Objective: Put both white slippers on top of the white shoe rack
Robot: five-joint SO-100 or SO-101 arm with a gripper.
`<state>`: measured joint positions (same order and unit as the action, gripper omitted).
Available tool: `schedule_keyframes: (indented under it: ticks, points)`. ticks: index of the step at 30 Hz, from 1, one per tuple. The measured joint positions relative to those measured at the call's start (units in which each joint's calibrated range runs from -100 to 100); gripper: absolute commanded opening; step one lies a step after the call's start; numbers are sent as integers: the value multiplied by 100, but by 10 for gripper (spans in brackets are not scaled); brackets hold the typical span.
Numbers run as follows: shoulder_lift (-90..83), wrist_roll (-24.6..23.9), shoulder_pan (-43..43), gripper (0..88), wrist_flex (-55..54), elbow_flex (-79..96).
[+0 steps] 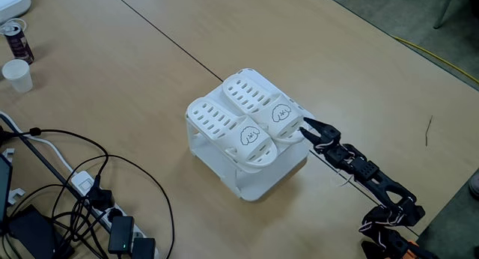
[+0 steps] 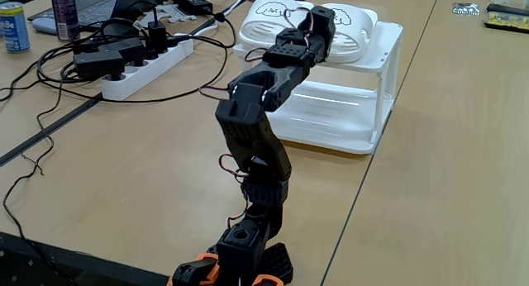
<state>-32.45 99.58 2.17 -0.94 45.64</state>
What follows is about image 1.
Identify white paper cup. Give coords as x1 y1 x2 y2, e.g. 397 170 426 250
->
1 58 34 94

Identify white two-tier shoe rack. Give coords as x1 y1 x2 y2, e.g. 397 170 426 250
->
185 67 317 203

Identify black charger plug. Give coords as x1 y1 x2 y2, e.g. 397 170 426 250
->
85 175 115 212

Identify yellow floor cable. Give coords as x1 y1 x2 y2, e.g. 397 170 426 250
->
391 34 479 86

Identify black flat box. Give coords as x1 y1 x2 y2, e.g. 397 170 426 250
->
7 204 76 259

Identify white power strip cable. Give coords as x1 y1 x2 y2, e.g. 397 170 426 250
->
0 109 76 174

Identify white box device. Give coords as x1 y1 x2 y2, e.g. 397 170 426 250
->
0 0 32 25

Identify black power adapter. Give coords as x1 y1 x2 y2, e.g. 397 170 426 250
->
107 215 135 255
131 237 157 259

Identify white power strip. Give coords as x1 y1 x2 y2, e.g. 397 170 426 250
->
70 170 161 259

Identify white plastic bracket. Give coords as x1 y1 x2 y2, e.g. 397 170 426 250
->
1 147 16 164
6 187 27 207

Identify white coiled cable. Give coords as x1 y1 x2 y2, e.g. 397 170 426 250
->
0 17 28 36

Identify black cable with ferrite bead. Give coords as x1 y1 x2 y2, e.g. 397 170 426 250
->
0 127 110 185

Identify purple drink can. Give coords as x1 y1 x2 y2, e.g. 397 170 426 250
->
3 22 35 65

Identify black looping cable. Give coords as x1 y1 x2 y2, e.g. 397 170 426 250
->
50 153 176 259

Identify white slipper with dog print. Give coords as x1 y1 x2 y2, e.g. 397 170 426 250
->
221 73 305 144
186 97 279 169

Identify person's shoe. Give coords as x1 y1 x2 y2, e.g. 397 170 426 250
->
469 171 479 199

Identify grey chair leg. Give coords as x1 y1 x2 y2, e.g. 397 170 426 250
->
433 0 458 30

